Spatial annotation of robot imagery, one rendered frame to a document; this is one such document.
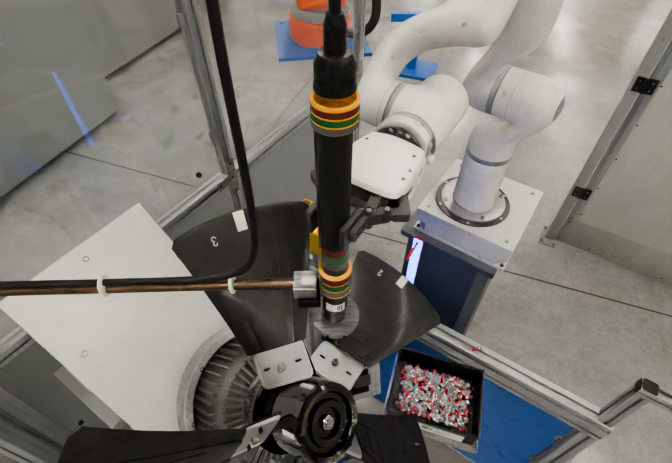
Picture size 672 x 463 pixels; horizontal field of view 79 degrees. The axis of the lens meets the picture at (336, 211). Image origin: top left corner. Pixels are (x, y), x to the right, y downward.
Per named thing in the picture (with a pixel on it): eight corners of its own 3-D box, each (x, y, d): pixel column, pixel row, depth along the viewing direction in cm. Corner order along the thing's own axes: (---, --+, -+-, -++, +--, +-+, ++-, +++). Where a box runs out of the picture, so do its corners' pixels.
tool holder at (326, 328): (297, 340, 58) (292, 303, 51) (298, 297, 63) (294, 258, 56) (360, 338, 59) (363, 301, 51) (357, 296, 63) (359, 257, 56)
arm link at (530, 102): (477, 133, 118) (501, 53, 101) (541, 158, 110) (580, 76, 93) (458, 154, 111) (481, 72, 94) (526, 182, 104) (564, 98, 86)
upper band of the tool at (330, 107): (310, 139, 35) (309, 110, 33) (311, 112, 38) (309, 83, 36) (360, 139, 35) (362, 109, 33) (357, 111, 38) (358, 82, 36)
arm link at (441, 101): (379, 100, 55) (442, 126, 52) (421, 62, 63) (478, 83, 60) (371, 148, 62) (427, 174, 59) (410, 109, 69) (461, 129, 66)
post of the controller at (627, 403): (597, 420, 97) (641, 388, 83) (599, 409, 99) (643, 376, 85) (611, 428, 96) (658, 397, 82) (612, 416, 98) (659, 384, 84)
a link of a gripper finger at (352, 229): (392, 223, 48) (363, 261, 44) (368, 212, 49) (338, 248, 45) (394, 203, 46) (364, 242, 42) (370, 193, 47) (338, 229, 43)
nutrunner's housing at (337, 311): (322, 337, 61) (307, 23, 28) (322, 314, 64) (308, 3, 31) (348, 336, 61) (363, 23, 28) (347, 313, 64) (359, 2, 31)
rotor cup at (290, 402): (282, 469, 71) (330, 498, 61) (230, 416, 66) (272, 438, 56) (329, 397, 79) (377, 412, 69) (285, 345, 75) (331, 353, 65)
